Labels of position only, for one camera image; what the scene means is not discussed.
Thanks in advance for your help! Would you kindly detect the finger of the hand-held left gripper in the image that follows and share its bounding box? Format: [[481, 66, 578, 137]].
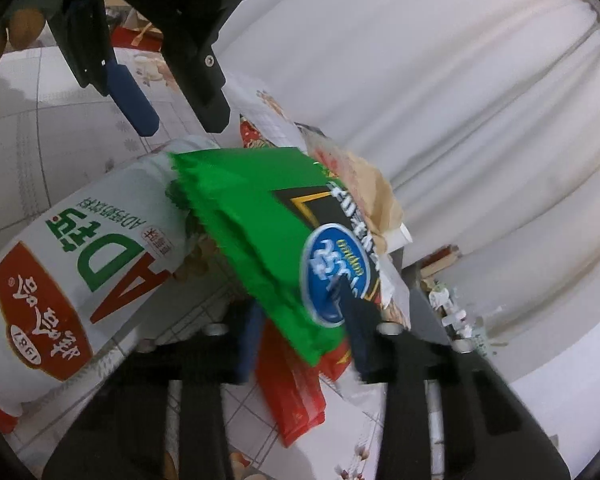
[[161, 9, 232, 134], [49, 0, 161, 137]]

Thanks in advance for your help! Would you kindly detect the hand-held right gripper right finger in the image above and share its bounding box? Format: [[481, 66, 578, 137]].
[[340, 291, 572, 480]]

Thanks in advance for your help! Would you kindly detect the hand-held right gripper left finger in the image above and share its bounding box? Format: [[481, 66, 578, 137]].
[[42, 304, 267, 480]]

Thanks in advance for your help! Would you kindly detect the green snack wrapper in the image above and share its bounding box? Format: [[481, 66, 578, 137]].
[[165, 147, 387, 367]]

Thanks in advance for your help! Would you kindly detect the white bottle with red label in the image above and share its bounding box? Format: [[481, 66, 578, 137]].
[[0, 137, 222, 433]]

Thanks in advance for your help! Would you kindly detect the clear plastic bag red print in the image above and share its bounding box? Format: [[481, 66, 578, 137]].
[[297, 122, 366, 181]]

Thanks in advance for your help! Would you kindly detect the person's left hand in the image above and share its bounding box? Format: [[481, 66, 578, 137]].
[[0, 6, 49, 77]]

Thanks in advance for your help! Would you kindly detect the red printed packet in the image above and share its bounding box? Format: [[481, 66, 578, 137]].
[[238, 114, 282, 152]]

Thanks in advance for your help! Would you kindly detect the red plastic wrapper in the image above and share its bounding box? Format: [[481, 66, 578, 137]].
[[254, 319, 355, 449]]

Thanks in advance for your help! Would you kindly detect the brown paper bag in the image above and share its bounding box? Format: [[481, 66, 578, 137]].
[[347, 152, 406, 241]]

